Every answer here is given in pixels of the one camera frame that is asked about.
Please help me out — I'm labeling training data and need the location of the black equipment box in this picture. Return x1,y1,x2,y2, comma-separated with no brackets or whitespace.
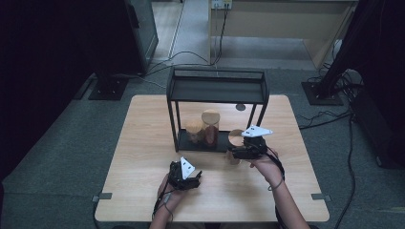
350,92,405,170

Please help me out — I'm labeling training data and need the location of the medium jar with wooden lid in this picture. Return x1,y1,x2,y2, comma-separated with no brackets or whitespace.
224,128,246,166

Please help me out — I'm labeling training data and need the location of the tangled black cable bundle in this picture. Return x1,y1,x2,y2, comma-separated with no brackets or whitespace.
307,61,364,100

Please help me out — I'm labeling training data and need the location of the dark curtain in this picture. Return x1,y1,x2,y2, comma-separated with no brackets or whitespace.
0,0,128,179

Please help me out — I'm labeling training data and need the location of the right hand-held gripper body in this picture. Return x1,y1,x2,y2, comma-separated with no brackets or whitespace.
235,124,274,160

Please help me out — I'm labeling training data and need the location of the person's right hand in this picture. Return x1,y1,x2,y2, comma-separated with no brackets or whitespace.
249,148,285,188

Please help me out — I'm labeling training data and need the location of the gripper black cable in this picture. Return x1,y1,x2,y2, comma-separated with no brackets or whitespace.
263,145,288,229
152,177,175,223

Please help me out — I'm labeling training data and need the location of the person's left hand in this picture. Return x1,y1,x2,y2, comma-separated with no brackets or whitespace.
157,176,188,210

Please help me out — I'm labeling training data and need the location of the black wrist band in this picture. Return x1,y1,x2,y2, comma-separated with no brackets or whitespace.
267,177,285,192

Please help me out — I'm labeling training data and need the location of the light wooden desk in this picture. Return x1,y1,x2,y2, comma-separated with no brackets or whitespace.
208,0,359,70

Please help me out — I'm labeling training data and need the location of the long black floor cable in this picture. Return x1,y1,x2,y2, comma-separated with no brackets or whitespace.
333,114,356,229

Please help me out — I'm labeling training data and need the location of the grey table edge bracket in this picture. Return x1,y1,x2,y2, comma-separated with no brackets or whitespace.
91,192,113,203
310,193,332,203

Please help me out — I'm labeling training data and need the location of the white power strip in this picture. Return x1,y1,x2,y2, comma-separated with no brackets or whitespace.
210,0,233,10

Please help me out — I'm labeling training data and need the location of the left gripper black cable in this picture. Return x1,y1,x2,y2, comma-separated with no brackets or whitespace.
152,177,175,223

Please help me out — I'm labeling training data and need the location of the tall jar with wooden lid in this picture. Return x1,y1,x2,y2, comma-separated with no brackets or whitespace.
201,109,222,148

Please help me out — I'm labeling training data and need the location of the black power cable on floor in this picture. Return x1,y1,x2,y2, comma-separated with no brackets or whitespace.
144,6,230,77

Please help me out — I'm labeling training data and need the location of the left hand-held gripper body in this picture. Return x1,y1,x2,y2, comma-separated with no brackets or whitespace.
167,156,202,191

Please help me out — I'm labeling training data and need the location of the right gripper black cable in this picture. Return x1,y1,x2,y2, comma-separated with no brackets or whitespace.
263,145,288,229

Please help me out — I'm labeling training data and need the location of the dark grey cabinet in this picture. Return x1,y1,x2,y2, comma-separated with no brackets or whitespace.
123,0,160,75

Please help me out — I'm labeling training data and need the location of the black metal shelf rack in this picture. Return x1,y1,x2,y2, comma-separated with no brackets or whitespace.
165,66,270,156

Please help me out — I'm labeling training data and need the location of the small jar with wooden lid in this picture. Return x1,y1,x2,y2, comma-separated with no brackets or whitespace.
184,118,204,145

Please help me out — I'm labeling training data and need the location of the black stand base plate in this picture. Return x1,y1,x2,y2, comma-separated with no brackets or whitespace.
88,75,130,102
301,80,345,107

